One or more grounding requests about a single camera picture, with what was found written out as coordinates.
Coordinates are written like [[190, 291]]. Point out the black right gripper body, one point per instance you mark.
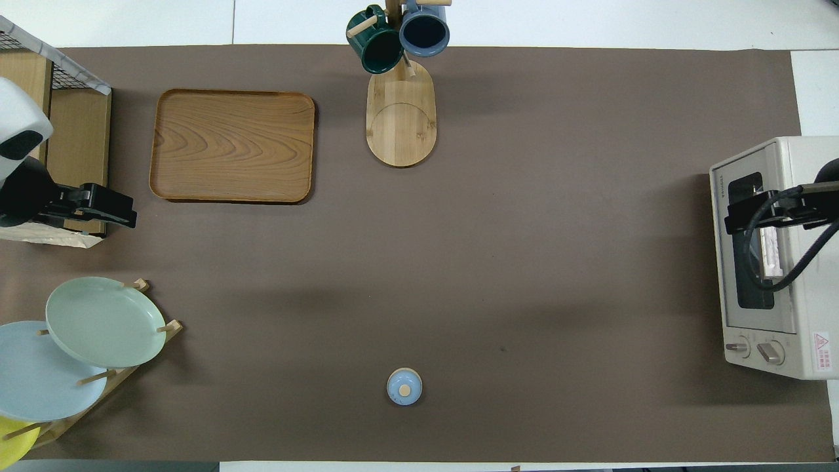
[[827, 206]]

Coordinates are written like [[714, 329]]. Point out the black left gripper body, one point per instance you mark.
[[26, 193]]

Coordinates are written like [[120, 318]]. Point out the oven glass door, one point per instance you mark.
[[750, 295]]

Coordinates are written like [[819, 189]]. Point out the beige toaster oven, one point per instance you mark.
[[809, 314]]

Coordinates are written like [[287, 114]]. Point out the patterned white cloth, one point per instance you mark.
[[46, 236]]

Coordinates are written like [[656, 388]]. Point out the pale green plate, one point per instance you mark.
[[105, 321]]

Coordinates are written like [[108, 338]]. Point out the rectangular wooden tray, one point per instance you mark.
[[233, 145]]

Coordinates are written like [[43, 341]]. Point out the wooden plate rack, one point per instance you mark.
[[124, 377]]

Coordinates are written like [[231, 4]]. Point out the large light blue plate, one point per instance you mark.
[[39, 380]]

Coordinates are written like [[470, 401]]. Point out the brown table mat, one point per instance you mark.
[[524, 262]]

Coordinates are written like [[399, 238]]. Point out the yellow plate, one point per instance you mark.
[[13, 446]]

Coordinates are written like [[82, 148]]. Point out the wooden mug tree stand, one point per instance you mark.
[[401, 124]]

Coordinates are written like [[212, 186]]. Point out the dark green mug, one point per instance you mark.
[[377, 49]]

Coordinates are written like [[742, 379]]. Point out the blue mug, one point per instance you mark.
[[424, 33]]

